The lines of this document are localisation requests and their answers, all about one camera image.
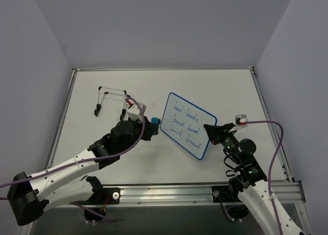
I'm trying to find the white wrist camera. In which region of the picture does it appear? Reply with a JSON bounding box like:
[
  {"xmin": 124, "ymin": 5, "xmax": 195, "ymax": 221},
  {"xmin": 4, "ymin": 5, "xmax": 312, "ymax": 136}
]
[
  {"xmin": 229, "ymin": 114, "xmax": 248, "ymax": 133},
  {"xmin": 124, "ymin": 102, "xmax": 142, "ymax": 122}
]

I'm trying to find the blue framed small whiteboard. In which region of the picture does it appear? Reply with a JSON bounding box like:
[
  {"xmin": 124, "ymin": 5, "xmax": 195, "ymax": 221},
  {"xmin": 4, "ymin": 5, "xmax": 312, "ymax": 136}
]
[{"xmin": 160, "ymin": 92, "xmax": 217, "ymax": 160}]

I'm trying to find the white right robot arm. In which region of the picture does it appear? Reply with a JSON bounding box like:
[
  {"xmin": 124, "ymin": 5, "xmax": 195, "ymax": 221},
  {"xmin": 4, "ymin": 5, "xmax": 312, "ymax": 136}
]
[{"xmin": 203, "ymin": 122, "xmax": 304, "ymax": 234}]

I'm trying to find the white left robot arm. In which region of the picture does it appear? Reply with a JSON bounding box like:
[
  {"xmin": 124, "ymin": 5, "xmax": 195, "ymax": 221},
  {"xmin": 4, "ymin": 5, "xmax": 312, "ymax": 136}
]
[{"xmin": 7, "ymin": 117, "xmax": 160, "ymax": 226}]

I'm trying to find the aluminium front rail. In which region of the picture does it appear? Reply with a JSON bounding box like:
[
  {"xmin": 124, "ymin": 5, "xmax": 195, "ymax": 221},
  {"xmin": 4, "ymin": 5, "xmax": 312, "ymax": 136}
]
[{"xmin": 27, "ymin": 181, "xmax": 307, "ymax": 210}]

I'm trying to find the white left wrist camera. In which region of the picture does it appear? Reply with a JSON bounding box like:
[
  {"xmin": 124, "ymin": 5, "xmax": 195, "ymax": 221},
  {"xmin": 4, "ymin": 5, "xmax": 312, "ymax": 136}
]
[{"xmin": 124, "ymin": 102, "xmax": 142, "ymax": 122}]

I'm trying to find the blue bone shaped eraser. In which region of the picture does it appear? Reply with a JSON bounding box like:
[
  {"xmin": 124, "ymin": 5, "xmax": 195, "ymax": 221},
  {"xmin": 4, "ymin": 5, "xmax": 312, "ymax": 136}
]
[{"xmin": 151, "ymin": 117, "xmax": 160, "ymax": 135}]

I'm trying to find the wire whiteboard stand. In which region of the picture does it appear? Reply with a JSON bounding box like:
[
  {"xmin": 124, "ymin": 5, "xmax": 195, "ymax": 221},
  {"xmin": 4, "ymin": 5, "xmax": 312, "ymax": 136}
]
[{"xmin": 94, "ymin": 86, "xmax": 131, "ymax": 121}]

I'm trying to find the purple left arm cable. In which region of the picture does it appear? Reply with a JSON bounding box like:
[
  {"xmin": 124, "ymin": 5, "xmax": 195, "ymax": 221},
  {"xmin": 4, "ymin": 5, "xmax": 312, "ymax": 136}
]
[{"xmin": 0, "ymin": 96, "xmax": 147, "ymax": 223}]

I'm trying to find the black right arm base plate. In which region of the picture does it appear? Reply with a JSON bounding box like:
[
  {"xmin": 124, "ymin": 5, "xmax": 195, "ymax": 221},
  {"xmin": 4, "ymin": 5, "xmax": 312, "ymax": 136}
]
[{"xmin": 211, "ymin": 185, "xmax": 240, "ymax": 203}]

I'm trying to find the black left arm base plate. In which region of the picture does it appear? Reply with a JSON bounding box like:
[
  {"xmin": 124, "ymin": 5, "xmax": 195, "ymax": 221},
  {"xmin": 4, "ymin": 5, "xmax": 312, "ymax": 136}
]
[{"xmin": 93, "ymin": 187, "xmax": 120, "ymax": 205}]

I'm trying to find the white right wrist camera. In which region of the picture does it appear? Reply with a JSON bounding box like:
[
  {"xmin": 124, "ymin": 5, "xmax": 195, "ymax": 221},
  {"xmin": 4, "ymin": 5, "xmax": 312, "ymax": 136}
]
[{"xmin": 229, "ymin": 114, "xmax": 248, "ymax": 133}]

